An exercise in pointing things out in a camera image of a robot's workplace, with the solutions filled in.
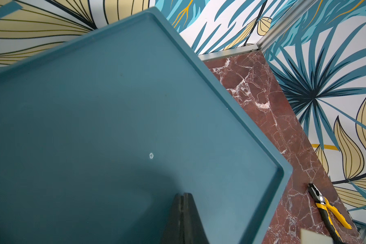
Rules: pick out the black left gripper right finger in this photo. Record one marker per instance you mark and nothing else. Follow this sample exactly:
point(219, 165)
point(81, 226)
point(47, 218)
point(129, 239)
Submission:
point(193, 231)

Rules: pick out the teal drawer cabinet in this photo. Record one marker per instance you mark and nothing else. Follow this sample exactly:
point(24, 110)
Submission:
point(99, 134)

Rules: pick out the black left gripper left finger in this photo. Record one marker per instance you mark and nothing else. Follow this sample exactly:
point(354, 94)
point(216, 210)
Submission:
point(174, 229)

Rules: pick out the yellow handled pliers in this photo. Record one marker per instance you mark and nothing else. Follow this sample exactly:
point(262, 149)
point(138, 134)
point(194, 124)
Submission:
point(324, 208)

